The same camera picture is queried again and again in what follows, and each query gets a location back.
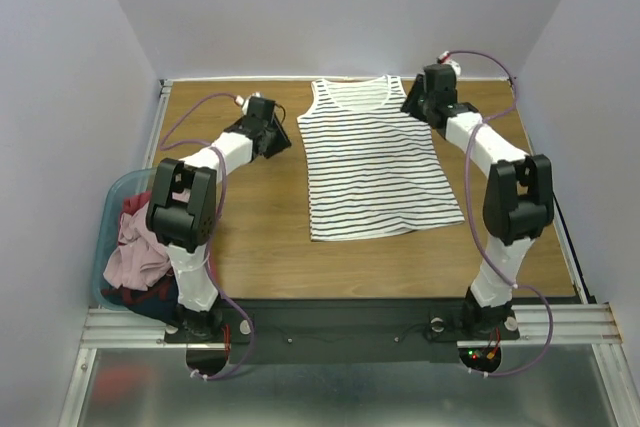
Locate black white striped tank top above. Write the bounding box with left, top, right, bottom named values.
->
left=297, top=75, right=464, bottom=242

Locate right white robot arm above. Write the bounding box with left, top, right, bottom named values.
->
left=401, top=64, right=554, bottom=342

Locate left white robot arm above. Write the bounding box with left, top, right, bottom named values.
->
left=146, top=113, right=291, bottom=341

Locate red tank top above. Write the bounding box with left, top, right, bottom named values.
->
left=121, top=191, right=151, bottom=216

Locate pink tank top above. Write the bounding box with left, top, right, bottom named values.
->
left=103, top=204, right=170, bottom=291

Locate navy tank top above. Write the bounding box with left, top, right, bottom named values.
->
left=101, top=276, right=180, bottom=327

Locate blue translucent plastic bin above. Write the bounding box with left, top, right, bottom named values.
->
left=92, top=169, right=175, bottom=311

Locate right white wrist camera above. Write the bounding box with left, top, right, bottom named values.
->
left=437, top=51, right=461, bottom=77

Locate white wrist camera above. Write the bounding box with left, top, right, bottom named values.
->
left=234, top=93, right=266, bottom=116
left=437, top=51, right=461, bottom=77

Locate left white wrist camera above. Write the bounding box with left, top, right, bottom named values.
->
left=234, top=93, right=266, bottom=116

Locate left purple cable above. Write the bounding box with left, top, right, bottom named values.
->
left=159, top=91, right=256, bottom=382

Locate aluminium frame rail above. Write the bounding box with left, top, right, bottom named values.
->
left=62, top=80, right=635, bottom=426

